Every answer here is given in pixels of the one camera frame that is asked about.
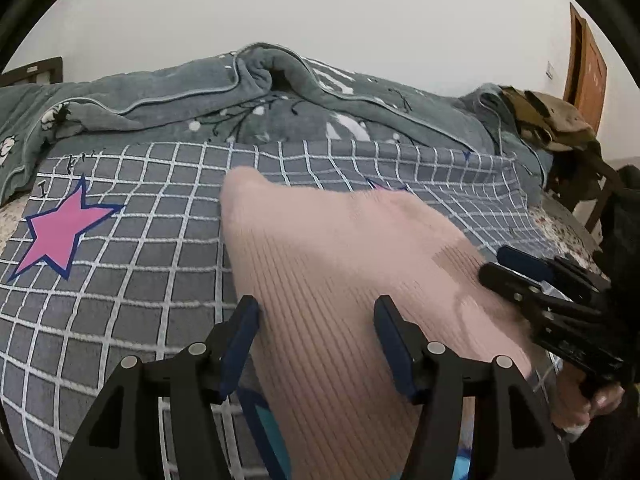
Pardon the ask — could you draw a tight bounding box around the dark wooden headboard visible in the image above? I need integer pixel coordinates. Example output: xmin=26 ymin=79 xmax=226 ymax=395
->
xmin=0 ymin=56 xmax=64 ymax=89

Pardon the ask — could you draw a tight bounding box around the dark wooden chair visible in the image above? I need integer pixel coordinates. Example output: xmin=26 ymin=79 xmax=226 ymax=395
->
xmin=544 ymin=144 xmax=622 ymax=237

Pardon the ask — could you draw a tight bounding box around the khaki camouflage garment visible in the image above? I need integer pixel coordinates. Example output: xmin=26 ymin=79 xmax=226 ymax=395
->
xmin=500 ymin=85 xmax=602 ymax=155

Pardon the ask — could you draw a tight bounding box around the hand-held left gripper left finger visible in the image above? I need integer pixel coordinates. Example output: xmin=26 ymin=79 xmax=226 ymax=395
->
xmin=57 ymin=295 xmax=262 ymax=480

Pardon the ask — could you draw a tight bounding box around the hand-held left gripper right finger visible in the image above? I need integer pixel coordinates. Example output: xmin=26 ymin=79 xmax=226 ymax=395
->
xmin=373 ymin=295 xmax=575 ymax=480

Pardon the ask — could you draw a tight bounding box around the pink knit garment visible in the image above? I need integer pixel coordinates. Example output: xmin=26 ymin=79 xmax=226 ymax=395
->
xmin=220 ymin=166 xmax=534 ymax=480

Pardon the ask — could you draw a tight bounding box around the dark cloth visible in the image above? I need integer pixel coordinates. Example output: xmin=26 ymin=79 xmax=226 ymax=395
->
xmin=597 ymin=164 xmax=640 ymax=286

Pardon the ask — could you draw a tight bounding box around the grey checked bed sheet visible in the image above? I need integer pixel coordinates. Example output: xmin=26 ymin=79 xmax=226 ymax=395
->
xmin=0 ymin=140 xmax=568 ymax=480

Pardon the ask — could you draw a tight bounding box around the person's right hand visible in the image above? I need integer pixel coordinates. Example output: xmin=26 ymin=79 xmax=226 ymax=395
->
xmin=552 ymin=360 xmax=626 ymax=438

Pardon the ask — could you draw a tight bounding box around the brown wooden door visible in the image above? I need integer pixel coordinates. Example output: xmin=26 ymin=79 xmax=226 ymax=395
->
xmin=562 ymin=2 xmax=608 ymax=127

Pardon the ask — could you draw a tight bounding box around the person's right forearm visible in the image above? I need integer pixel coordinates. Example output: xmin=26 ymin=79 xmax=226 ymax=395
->
xmin=562 ymin=405 xmax=640 ymax=480

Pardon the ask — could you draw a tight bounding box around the grey-green quilt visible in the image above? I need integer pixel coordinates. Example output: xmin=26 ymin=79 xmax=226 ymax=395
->
xmin=0 ymin=42 xmax=556 ymax=206

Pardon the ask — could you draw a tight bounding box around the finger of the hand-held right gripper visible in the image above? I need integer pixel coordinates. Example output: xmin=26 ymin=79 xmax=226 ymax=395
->
xmin=496 ymin=246 xmax=558 ymax=283
xmin=478 ymin=262 xmax=548 ymax=311

